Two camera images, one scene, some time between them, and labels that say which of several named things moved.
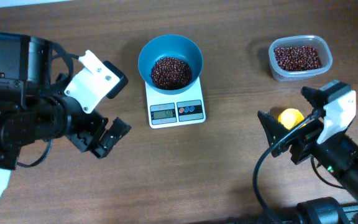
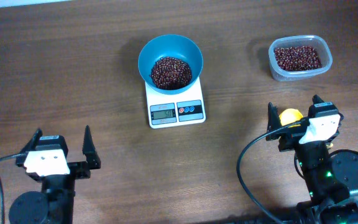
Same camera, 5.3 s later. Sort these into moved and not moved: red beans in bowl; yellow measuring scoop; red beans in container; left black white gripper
Moved: left black white gripper
Not moved: red beans in container; yellow measuring scoop; red beans in bowl
